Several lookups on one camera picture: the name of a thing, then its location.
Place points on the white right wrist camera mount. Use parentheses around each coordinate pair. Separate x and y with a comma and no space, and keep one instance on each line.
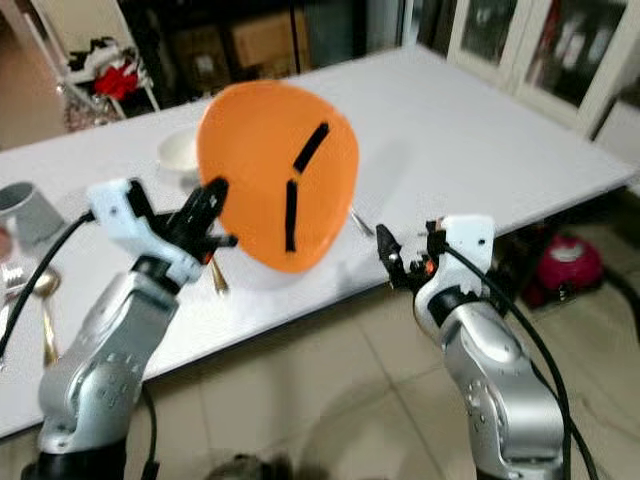
(470,245)

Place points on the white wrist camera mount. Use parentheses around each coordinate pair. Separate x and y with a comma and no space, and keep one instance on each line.
(470,245)
(125,215)

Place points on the brown cardboard box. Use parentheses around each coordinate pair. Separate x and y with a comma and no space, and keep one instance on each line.
(268,40)

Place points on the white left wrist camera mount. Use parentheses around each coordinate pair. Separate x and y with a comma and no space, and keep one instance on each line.
(125,215)

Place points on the white glass door cabinet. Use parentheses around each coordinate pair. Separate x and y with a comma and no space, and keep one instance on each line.
(520,45)

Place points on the long black tape strip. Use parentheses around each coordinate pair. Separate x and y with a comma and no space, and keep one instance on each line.
(291,215)

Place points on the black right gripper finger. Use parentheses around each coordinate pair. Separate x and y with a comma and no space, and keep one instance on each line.
(393,258)
(435,236)

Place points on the short black tape strip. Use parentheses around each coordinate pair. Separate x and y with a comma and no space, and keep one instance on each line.
(310,147)

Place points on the orange plate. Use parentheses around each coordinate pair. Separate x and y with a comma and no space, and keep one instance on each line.
(250,150)

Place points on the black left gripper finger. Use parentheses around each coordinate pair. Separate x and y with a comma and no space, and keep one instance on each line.
(207,205)

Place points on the grey mug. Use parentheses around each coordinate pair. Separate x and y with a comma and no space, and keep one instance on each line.
(25,215)

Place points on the pink round bin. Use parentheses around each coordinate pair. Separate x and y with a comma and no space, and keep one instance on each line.
(568,265)

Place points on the white bowl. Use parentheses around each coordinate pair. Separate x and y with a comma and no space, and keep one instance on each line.
(178,155)

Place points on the red cloth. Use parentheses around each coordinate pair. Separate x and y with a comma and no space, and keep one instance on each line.
(117,82)

